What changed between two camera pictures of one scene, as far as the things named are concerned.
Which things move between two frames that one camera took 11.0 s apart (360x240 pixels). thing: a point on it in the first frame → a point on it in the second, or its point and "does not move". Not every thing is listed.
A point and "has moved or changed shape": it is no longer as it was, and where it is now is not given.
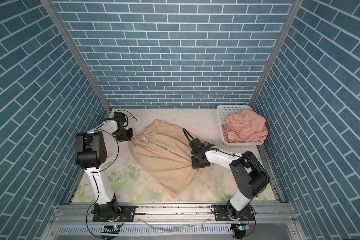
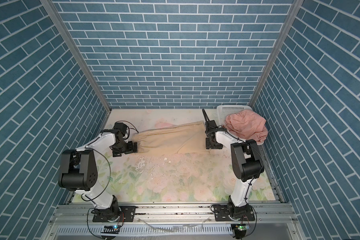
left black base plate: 127,214 does not move
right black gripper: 194,165 → 208,144
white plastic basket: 224,110 does not move
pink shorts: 247,126 does not move
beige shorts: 163,151 has moved or changed shape
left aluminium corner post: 54,12 does not move
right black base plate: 221,214 does not move
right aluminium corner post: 295,8 does not move
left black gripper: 128,137 → 130,149
